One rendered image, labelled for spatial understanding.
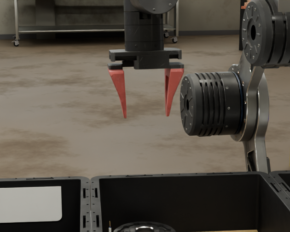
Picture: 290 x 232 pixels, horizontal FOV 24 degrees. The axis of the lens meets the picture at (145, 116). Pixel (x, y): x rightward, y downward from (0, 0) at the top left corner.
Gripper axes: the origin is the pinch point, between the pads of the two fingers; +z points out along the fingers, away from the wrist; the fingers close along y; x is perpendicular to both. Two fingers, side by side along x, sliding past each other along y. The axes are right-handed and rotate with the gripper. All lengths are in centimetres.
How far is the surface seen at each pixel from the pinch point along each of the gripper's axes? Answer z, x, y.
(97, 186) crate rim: 12.6, 5.2, -7.6
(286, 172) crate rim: 12.9, 9.2, 24.4
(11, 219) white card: 18.6, 9.8, -21.9
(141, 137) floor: 79, 380, 33
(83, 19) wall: 2, 1010, 1
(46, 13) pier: -9, 996, -58
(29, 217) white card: 18.5, 9.8, -18.9
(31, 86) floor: 62, 589, -59
